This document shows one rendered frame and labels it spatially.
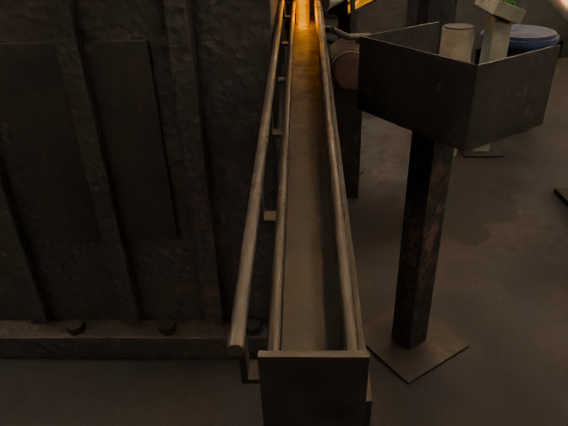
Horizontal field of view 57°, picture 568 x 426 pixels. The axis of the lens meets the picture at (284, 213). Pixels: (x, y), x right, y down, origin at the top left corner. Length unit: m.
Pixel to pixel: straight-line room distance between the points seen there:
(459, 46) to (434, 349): 1.21
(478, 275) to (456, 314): 0.19
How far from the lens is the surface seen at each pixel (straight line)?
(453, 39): 2.14
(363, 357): 0.36
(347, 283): 0.47
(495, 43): 2.24
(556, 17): 3.94
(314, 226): 0.63
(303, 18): 1.39
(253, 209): 0.48
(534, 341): 1.44
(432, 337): 1.36
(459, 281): 1.57
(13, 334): 1.43
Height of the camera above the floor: 0.93
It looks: 30 degrees down
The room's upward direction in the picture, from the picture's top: 2 degrees counter-clockwise
